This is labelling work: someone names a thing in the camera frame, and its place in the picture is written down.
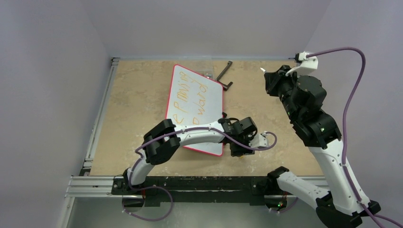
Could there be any pink framed whiteboard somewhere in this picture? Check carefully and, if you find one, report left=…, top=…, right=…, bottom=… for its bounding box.
left=165, top=64, right=225, bottom=157

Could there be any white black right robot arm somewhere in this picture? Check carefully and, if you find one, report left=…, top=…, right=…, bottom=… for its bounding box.
left=264, top=65, right=381, bottom=228

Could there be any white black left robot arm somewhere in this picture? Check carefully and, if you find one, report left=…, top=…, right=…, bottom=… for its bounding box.
left=123, top=117, right=258, bottom=194

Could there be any black metal rod tool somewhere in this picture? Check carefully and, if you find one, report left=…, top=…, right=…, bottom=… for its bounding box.
left=216, top=60, right=234, bottom=92

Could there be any clear plastic screw box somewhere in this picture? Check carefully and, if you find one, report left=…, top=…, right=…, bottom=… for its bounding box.
left=178, top=59, right=214, bottom=80

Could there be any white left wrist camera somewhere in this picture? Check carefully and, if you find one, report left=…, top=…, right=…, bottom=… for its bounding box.
left=249, top=131, right=269, bottom=148

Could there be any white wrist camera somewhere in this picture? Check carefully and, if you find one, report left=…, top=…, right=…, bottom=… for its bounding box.
left=249, top=131, right=269, bottom=148
left=286, top=52, right=318, bottom=76

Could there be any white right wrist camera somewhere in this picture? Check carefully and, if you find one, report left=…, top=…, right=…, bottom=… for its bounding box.
left=286, top=52, right=318, bottom=76

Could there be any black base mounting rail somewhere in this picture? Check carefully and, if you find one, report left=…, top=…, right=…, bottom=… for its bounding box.
left=111, top=176, right=291, bottom=209

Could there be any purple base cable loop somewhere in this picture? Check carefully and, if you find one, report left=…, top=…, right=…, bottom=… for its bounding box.
left=122, top=182, right=175, bottom=221

